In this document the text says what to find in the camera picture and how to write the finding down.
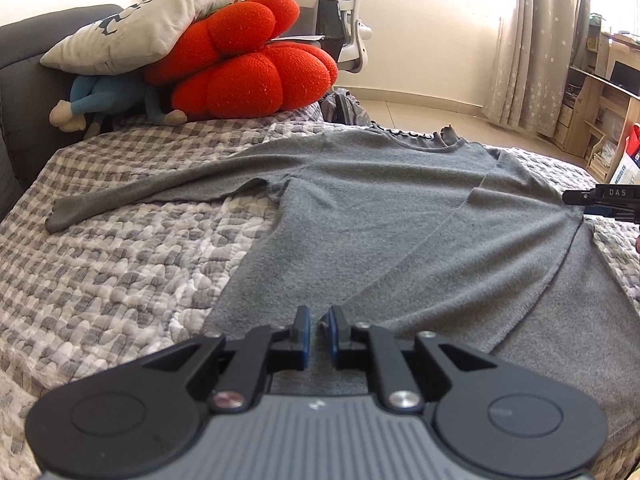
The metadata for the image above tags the white office chair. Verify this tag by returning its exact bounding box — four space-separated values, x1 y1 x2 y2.
260 0 375 75

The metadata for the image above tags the grey sweater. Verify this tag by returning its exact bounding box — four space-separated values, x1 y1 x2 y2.
45 124 640 441

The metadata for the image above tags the white shopping bag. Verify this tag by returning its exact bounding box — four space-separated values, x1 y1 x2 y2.
607 122 640 186

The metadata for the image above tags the blue plush toy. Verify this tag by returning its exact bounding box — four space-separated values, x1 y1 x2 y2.
49 72 187 136

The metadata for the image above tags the black monitor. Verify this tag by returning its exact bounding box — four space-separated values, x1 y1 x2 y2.
610 60 640 96

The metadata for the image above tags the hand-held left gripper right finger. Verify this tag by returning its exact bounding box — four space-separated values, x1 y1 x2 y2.
320 305 493 411

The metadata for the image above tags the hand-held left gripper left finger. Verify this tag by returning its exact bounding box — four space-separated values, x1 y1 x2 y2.
140 305 313 411

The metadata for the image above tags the wooden desk with shelves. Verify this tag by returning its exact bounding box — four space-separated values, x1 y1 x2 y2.
552 12 640 183

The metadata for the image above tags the grey backpack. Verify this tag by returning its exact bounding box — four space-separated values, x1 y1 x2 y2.
320 87 372 123

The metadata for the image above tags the star print curtain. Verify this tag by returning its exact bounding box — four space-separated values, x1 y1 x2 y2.
482 0 591 136

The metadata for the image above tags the grey checked quilted bedspread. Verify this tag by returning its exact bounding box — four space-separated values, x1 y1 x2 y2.
0 105 640 480

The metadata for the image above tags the white printed pillow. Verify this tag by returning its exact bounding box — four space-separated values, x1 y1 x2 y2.
40 0 248 77

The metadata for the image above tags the red flower cushion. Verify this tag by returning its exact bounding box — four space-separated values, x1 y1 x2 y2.
142 0 340 121

